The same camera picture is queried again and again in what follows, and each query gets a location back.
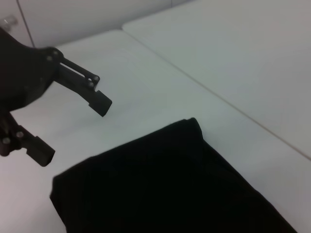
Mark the black t-shirt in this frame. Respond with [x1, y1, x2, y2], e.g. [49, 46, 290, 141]
[50, 117, 299, 233]

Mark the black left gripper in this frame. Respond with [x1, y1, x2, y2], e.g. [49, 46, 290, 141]
[0, 26, 113, 167]

